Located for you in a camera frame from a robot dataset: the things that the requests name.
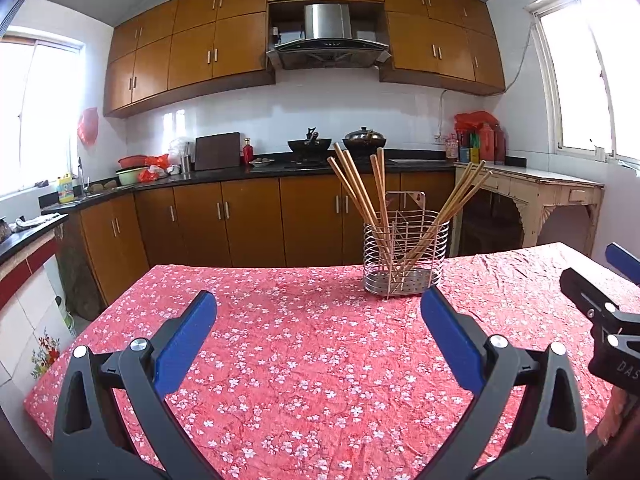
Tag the small condiment bottle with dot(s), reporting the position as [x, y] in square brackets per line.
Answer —
[452, 149]

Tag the white plastic bag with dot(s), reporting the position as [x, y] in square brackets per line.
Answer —
[177, 147]

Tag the steel faucet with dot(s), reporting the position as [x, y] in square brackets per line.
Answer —
[81, 175]

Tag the red plastic bag with print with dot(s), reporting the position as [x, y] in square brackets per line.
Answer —
[152, 172]

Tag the green basin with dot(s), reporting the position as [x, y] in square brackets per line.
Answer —
[131, 176]

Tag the small red bottle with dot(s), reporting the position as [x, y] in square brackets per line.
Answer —
[248, 152]

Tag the bunch of wooden chopsticks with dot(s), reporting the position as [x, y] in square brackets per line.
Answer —
[381, 190]

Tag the black gas stove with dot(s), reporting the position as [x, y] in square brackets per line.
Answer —
[302, 163]

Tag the red basin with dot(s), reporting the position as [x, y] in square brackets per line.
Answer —
[132, 161]

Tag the green white plastic jug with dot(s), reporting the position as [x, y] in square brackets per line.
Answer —
[66, 317]

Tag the red floral tablecloth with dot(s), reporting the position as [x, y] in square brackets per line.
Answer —
[300, 360]

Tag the dark mottled panel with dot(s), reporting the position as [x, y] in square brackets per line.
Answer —
[80, 270]

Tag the wide white-framed window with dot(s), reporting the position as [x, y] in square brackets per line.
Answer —
[40, 115]

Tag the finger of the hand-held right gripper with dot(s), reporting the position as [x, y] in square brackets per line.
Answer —
[625, 262]
[582, 287]

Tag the steel canister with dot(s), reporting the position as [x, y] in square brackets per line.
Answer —
[186, 160]

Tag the hanging red plastic bag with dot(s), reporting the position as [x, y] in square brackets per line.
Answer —
[88, 127]

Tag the steel range hood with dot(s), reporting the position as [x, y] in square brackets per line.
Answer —
[327, 25]

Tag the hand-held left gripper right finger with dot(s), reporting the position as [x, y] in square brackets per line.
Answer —
[450, 340]

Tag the person's right hand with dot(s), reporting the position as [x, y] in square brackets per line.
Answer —
[615, 412]

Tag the tiled counter with flower decal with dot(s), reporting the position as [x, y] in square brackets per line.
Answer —
[30, 320]

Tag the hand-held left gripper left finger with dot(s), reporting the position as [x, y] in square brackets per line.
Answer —
[185, 340]

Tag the yellow detergent bottle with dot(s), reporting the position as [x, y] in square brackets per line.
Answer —
[65, 191]

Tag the black wok with spatula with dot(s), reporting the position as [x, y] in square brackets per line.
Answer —
[310, 144]

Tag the wooden wall cabinet unit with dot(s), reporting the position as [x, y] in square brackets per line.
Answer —
[190, 55]
[440, 45]

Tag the plate with food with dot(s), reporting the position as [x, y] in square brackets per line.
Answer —
[261, 162]

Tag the crumpled red plastic bag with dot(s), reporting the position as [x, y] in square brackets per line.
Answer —
[475, 120]

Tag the black stone countertop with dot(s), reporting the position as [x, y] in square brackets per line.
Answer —
[225, 174]

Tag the dark brown cutting board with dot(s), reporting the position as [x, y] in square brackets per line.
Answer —
[217, 151]

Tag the dark pot with lid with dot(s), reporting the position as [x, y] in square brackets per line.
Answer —
[365, 139]

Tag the wooden base cabinets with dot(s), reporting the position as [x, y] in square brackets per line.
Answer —
[250, 220]

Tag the tall white-framed window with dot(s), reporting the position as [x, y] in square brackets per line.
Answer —
[575, 75]

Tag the white rag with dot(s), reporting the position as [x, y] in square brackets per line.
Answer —
[37, 222]

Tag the large red oil bottle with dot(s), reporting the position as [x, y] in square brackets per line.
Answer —
[486, 145]
[500, 146]

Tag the worn white side table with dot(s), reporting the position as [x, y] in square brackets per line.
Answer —
[540, 180]

